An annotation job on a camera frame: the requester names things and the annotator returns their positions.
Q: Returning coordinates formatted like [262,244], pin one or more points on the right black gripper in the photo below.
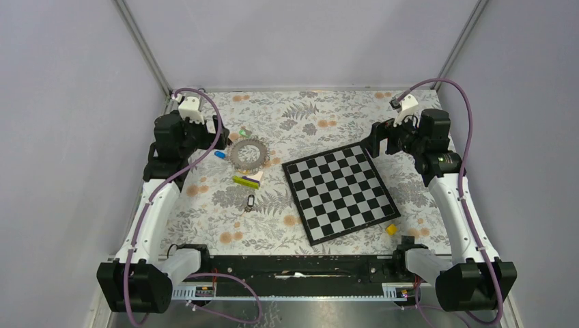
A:
[384,130]

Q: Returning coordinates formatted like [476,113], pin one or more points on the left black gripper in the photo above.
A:
[209,137]

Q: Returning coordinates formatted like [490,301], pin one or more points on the metal keyring disc with rings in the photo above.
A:
[250,154]

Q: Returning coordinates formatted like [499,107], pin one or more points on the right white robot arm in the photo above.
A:
[475,278]

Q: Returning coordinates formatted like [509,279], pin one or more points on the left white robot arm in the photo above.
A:
[136,280]

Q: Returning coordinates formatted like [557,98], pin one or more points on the green purple white toy bricks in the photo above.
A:
[253,181]

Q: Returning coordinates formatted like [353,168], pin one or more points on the floral patterned table mat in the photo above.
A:
[210,210]

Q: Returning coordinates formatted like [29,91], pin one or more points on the black white chessboard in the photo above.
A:
[338,192]

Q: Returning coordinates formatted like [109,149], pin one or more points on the black key tag with key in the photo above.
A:
[250,203]

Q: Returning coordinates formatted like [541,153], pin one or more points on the small yellow cube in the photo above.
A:
[391,230]

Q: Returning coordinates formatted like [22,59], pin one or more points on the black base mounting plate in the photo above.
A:
[253,272]

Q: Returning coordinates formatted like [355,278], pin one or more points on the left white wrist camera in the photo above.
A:
[189,108]

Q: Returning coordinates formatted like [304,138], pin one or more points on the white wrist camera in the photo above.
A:
[406,108]
[189,108]

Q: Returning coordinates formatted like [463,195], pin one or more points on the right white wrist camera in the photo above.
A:
[406,108]

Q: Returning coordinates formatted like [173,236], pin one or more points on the white slotted cable duct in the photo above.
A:
[293,292]

